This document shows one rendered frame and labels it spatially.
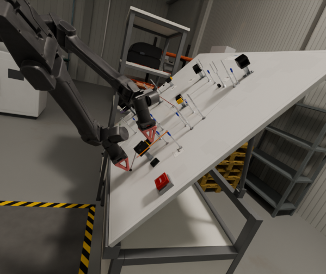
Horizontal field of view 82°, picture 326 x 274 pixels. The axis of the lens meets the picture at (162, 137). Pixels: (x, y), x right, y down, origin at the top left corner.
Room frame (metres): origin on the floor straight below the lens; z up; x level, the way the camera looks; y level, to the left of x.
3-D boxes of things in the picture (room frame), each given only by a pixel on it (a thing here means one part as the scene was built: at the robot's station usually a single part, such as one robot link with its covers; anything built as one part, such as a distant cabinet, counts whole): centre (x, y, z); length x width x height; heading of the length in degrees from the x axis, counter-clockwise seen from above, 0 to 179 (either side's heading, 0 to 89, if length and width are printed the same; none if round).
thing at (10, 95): (3.36, 2.78, 0.78); 0.79 x 0.67 x 1.55; 25
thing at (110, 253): (1.04, 0.26, 0.83); 1.18 x 0.06 x 0.06; 19
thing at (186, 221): (1.14, -0.05, 0.60); 1.17 x 0.58 x 0.40; 19
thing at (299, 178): (2.80, -1.77, 0.99); 1.03 x 0.44 x 1.98; 26
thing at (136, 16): (1.98, 0.37, 0.92); 0.61 x 0.51 x 1.85; 19
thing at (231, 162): (2.98, -0.79, 0.40); 1.14 x 0.78 x 0.81; 28
